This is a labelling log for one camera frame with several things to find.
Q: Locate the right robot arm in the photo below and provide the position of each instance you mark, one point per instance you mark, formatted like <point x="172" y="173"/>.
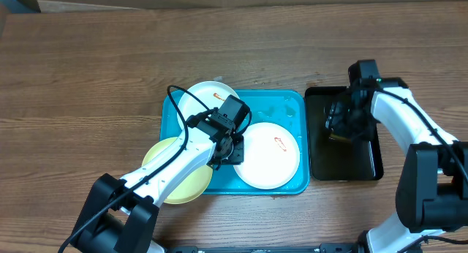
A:
<point x="431" y="197"/>

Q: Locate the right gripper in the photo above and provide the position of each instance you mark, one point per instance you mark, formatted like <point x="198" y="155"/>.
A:
<point x="341" y="125"/>

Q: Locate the yellow plate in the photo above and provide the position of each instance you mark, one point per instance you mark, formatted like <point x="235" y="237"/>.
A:
<point x="192" y="186"/>

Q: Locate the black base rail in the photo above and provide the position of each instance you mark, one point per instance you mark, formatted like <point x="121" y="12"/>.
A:
<point x="322" y="248"/>

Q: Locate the green yellow sponge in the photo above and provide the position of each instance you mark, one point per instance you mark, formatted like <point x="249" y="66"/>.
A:
<point x="333" y="136"/>

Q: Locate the black water tray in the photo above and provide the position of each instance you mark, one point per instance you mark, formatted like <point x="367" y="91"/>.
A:
<point x="332" y="159"/>

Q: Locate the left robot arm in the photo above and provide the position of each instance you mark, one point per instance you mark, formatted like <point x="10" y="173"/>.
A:
<point x="119" y="215"/>

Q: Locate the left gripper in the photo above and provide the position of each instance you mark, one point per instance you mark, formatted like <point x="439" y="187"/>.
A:
<point x="238" y="157"/>

